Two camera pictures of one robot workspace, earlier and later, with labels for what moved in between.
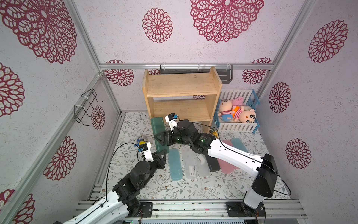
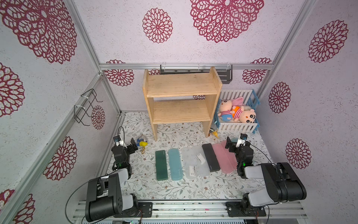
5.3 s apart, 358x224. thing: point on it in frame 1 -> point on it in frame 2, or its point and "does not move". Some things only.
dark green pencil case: x=158 y=127 -> x=161 y=165
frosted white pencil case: x=190 y=161 does not move
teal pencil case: x=175 y=167 does not move
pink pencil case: x=226 y=167 does not move
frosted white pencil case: x=202 y=164 does not move
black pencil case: x=213 y=164 does not move
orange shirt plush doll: x=243 y=116 does not move
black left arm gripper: x=159 y=160 -> x=131 y=149
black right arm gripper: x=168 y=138 -> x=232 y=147
